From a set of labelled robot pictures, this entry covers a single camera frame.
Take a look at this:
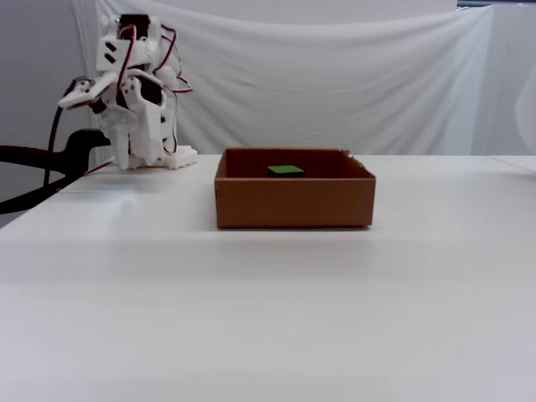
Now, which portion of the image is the black table clamp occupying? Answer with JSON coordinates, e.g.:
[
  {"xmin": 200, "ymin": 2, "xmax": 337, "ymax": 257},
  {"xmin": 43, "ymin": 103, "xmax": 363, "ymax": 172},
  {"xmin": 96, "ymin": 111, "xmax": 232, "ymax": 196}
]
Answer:
[{"xmin": 0, "ymin": 128, "xmax": 112, "ymax": 215}]

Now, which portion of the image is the black camera cable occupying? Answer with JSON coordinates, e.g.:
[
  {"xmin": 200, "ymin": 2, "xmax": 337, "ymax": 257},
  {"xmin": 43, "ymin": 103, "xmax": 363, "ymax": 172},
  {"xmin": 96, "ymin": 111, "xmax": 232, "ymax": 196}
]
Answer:
[{"xmin": 43, "ymin": 77, "xmax": 87, "ymax": 190}]

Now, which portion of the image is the white backdrop cloth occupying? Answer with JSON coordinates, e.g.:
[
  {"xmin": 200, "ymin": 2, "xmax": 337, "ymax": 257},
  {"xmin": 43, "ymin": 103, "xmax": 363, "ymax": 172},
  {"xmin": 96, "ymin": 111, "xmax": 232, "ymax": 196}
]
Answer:
[{"xmin": 70, "ymin": 0, "xmax": 536, "ymax": 157}]

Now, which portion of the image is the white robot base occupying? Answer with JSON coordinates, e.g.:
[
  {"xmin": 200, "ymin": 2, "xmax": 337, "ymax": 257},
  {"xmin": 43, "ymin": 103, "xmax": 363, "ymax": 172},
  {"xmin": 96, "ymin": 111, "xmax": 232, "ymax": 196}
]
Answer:
[{"xmin": 126, "ymin": 144, "xmax": 199, "ymax": 171}]

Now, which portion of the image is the green cube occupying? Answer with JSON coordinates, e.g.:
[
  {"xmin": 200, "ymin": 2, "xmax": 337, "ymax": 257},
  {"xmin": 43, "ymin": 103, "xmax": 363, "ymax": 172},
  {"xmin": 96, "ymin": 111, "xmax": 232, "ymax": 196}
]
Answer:
[{"xmin": 266, "ymin": 165, "xmax": 305, "ymax": 178}]

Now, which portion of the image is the red black base cable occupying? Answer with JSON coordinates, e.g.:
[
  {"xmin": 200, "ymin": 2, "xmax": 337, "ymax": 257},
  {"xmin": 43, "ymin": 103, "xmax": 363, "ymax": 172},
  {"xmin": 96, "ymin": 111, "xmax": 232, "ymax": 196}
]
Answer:
[{"xmin": 55, "ymin": 160, "xmax": 116, "ymax": 193}]

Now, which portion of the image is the brown cardboard box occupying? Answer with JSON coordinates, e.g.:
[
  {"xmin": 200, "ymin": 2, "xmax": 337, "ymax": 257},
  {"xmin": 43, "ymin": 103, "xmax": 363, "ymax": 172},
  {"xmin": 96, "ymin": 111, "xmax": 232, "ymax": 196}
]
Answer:
[{"xmin": 214, "ymin": 147, "xmax": 377, "ymax": 230}]

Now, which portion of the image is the red black servo cable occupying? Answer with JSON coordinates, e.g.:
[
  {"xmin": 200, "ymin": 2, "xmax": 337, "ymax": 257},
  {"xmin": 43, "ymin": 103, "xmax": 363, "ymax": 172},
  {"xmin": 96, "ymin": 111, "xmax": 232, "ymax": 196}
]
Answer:
[{"xmin": 116, "ymin": 23, "xmax": 194, "ymax": 155}]

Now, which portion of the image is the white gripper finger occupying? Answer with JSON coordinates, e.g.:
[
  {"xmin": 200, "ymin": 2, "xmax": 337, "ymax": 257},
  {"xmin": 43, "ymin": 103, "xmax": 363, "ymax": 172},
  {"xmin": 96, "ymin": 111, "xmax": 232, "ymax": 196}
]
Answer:
[
  {"xmin": 110, "ymin": 131, "xmax": 131, "ymax": 171},
  {"xmin": 130, "ymin": 103, "xmax": 169, "ymax": 168}
]

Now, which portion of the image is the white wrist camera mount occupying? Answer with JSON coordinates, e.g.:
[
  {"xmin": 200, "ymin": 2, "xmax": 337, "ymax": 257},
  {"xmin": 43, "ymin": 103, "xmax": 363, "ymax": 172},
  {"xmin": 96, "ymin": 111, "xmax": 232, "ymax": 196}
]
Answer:
[{"xmin": 57, "ymin": 74, "xmax": 117, "ymax": 111}]

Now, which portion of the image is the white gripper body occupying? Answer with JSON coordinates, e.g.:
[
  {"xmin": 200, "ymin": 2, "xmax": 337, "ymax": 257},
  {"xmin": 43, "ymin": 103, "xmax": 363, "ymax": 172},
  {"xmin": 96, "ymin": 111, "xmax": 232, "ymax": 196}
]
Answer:
[{"xmin": 97, "ymin": 74, "xmax": 168, "ymax": 136}]

